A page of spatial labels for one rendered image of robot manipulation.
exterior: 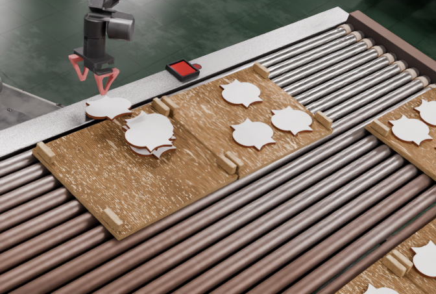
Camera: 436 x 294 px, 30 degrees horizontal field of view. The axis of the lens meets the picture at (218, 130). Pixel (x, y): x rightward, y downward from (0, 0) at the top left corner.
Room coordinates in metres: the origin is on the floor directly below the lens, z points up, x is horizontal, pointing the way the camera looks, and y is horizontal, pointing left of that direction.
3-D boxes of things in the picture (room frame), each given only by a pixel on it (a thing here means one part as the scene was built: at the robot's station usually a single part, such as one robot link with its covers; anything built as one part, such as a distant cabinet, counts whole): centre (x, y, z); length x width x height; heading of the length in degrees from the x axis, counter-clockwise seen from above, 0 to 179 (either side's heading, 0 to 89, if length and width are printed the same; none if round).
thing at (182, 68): (2.07, 0.16, 0.92); 0.06 x 0.06 x 0.01; 56
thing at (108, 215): (1.35, 0.17, 0.95); 0.06 x 0.02 x 0.03; 56
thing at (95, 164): (1.58, 0.17, 0.93); 0.41 x 0.35 x 0.02; 146
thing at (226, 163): (1.67, -0.05, 0.95); 0.06 x 0.02 x 0.03; 56
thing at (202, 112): (1.92, -0.07, 0.93); 0.41 x 0.35 x 0.02; 145
